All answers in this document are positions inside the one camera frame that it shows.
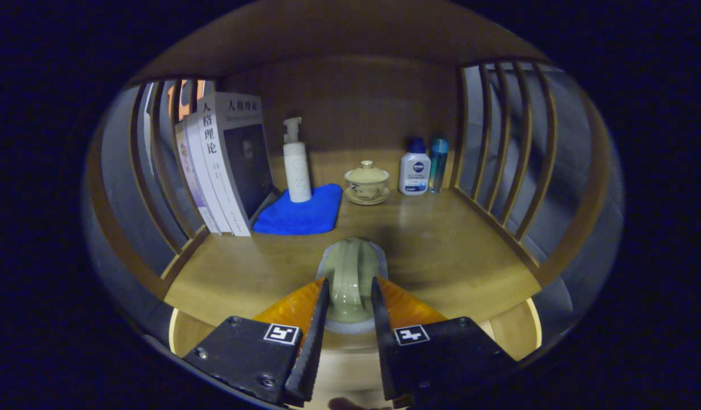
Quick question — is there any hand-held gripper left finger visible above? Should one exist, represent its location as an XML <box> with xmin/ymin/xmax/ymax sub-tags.
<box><xmin>182</xmin><ymin>277</ymin><xmax>331</xmax><ymax>408</ymax></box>

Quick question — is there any white bottle blue cap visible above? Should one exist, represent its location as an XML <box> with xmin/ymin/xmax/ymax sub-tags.
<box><xmin>399</xmin><ymin>137</ymin><xmax>432</xmax><ymax>196</ymax></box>

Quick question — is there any wooden cabinet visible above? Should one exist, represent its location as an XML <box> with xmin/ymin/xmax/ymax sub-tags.
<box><xmin>83</xmin><ymin>6</ymin><xmax>624</xmax><ymax>365</ymax></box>

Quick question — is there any blue folded cloth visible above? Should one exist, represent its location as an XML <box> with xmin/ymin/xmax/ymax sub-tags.
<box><xmin>253</xmin><ymin>183</ymin><xmax>343</xmax><ymax>236</ymax></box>

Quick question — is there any thin white book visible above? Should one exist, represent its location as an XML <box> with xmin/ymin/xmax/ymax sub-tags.
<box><xmin>183</xmin><ymin>111</ymin><xmax>232</xmax><ymax>234</ymax></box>

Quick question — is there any teal slim bottle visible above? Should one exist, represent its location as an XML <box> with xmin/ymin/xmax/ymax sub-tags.
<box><xmin>428</xmin><ymin>137</ymin><xmax>450</xmax><ymax>194</ymax></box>

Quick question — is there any purple spine book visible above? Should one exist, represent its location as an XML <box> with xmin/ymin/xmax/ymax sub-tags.
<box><xmin>175</xmin><ymin>120</ymin><xmax>221</xmax><ymax>235</ymax></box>

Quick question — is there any white book dark cover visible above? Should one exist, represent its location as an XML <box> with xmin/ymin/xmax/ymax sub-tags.
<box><xmin>196</xmin><ymin>92</ymin><xmax>276</xmax><ymax>237</ymax></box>

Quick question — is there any white pump bottle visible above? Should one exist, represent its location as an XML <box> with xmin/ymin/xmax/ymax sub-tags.
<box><xmin>282</xmin><ymin>117</ymin><xmax>313</xmax><ymax>203</ymax></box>

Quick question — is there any lidded ceramic tea cup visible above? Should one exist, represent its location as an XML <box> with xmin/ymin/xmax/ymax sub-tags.
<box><xmin>344</xmin><ymin>160</ymin><xmax>391</xmax><ymax>206</ymax></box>

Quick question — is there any wooden countertop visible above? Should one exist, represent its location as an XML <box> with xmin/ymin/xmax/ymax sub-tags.
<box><xmin>164</xmin><ymin>149</ymin><xmax>542</xmax><ymax>337</ymax></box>

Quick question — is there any pale green ceramic dish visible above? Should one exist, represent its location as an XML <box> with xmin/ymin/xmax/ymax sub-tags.
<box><xmin>316</xmin><ymin>237</ymin><xmax>390</xmax><ymax>335</ymax></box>

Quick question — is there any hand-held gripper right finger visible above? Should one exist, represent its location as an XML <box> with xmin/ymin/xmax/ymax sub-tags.
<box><xmin>371</xmin><ymin>276</ymin><xmax>519</xmax><ymax>408</ymax></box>

